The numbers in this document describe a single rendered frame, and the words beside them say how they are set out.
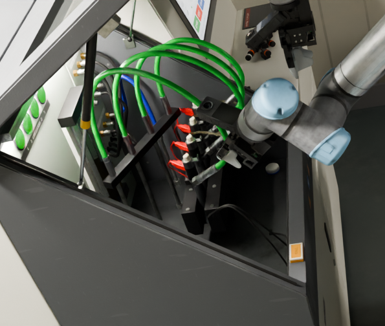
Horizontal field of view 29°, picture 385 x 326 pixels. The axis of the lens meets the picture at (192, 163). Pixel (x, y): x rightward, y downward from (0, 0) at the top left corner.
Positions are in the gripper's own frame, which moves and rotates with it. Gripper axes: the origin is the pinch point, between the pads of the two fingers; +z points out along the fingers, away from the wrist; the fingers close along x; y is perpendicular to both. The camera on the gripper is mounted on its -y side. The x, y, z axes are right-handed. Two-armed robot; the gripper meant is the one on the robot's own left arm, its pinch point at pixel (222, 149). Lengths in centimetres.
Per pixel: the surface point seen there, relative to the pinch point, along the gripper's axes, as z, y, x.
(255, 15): 75, -18, 81
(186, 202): 30.8, 0.7, -4.9
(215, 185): 29.6, 4.2, 3.2
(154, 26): 28, -34, 29
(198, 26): 46, -27, 48
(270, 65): 53, -3, 55
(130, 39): 28, -37, 22
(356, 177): 146, 57, 90
